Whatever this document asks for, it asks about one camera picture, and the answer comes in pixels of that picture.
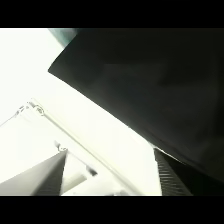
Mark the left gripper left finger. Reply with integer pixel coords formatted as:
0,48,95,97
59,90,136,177
0,148,69,197

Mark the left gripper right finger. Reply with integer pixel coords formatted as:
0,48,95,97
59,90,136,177
153,148,224,197

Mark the black garment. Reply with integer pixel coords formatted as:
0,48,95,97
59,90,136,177
47,27,224,183

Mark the silver frame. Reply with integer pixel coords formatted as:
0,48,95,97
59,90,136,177
0,98,148,197

